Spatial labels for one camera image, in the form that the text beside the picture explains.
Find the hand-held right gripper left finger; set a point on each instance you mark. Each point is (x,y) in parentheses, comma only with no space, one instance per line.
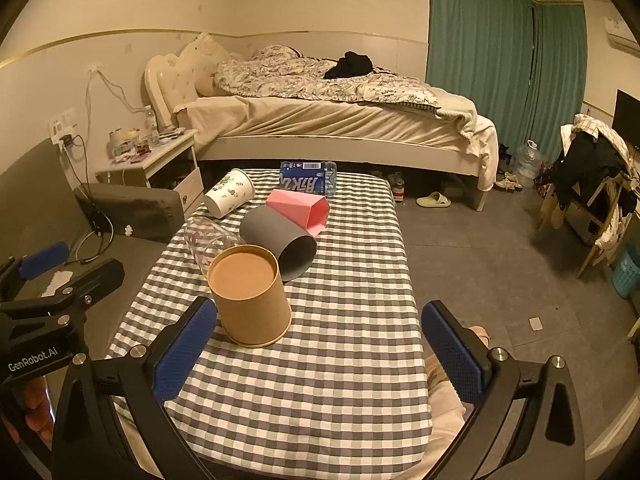
(185,350)

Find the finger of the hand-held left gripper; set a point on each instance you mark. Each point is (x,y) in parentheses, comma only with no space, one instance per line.
(42,260)
(100,277)

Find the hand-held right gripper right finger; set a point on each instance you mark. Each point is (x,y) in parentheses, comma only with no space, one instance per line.
(452,352)

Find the brown paper cup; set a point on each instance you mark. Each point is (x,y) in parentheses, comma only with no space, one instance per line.
(250,310)

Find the clear glass cup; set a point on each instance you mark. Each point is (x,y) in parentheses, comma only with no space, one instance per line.
(205,240)

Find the grey cup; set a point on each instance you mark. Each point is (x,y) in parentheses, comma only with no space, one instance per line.
(270,232)

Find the white green-print paper cup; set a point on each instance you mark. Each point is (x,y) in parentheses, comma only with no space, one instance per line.
(230,195)

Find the pink cup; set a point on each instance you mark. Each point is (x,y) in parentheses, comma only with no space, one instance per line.
(295,205)

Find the person's left hand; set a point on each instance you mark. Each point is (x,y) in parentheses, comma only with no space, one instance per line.
(39,410)

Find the dark grey case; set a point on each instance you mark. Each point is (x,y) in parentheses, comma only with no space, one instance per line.
(135,210)

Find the white card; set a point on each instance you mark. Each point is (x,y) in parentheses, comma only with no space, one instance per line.
(536,323)

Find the grey white checkered tablecloth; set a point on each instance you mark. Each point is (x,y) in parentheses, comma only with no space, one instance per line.
(325,360)

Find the white nightstand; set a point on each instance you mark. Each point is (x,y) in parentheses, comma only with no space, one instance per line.
(170,160)

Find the pile of small cosmetics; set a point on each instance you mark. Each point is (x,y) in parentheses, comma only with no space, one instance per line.
(145,147)

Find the pale green slipper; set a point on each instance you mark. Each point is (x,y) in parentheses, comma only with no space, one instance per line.
(434,200)

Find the small clear plastic bottle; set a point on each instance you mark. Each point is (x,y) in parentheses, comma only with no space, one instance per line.
(150,120)

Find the wooden chair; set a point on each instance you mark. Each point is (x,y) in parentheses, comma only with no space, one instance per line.
(595,255)

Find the beige shoes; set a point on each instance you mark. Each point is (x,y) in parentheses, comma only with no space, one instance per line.
(507,183)

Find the white storage box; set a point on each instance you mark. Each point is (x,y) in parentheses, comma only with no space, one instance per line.
(585,220)

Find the blue laundry basket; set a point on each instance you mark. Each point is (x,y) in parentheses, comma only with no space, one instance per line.
(626,272)

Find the large clear water jug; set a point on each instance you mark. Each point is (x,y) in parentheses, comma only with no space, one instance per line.
(527,165)

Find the blue label water bottle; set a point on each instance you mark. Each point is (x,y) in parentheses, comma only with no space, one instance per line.
(305,182)

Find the white bed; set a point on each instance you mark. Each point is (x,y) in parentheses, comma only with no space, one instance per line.
(350,152)

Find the black jacket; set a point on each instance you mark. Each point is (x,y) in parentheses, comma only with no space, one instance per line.
(585,170)

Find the cream pillow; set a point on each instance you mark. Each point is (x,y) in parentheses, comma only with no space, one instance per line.
(200,60)

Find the beige blanket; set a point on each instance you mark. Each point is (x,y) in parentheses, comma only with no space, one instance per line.
(460,110)

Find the plaid shirt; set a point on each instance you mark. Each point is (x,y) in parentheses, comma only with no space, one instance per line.
(607,132)

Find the floral duvet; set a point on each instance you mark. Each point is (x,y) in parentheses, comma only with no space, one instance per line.
(300,80)

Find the black television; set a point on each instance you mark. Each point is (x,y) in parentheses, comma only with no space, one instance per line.
(627,117)

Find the green curtain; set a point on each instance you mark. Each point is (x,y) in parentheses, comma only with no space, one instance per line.
(475,25)
(562,70)

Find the black garment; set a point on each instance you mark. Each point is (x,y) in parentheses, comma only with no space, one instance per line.
(350,65)

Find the white air conditioner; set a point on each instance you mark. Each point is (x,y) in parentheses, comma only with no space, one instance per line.
(620,32)

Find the white wall socket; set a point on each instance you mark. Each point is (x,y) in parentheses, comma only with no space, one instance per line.
(62,122)

